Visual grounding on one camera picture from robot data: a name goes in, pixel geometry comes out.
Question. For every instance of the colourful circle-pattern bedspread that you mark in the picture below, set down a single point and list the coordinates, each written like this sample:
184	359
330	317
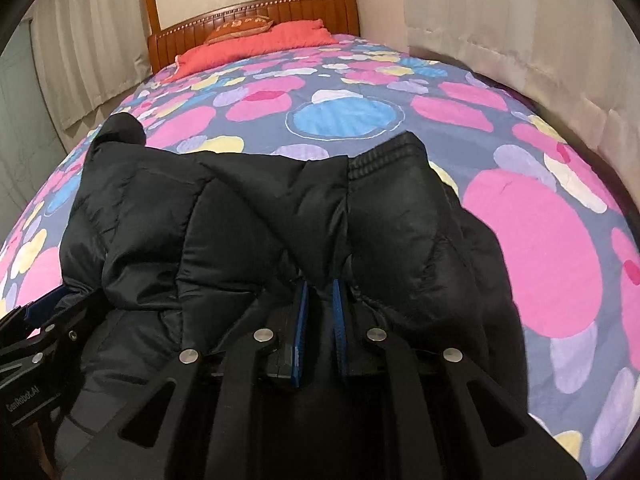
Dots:
567	240

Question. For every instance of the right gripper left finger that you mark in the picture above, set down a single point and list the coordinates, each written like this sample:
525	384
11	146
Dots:
192	419

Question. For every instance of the black puffer jacket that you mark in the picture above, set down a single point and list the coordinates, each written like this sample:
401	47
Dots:
195	250

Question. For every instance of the orange embroidered pillow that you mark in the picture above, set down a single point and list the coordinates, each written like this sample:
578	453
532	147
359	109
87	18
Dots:
239	28

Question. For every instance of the red blanket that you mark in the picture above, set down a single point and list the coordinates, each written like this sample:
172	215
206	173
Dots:
280	37

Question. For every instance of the beige side curtain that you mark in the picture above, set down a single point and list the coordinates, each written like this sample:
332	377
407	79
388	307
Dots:
579	59

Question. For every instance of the frosted glass wardrobe doors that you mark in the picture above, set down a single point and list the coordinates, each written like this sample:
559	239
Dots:
30	148

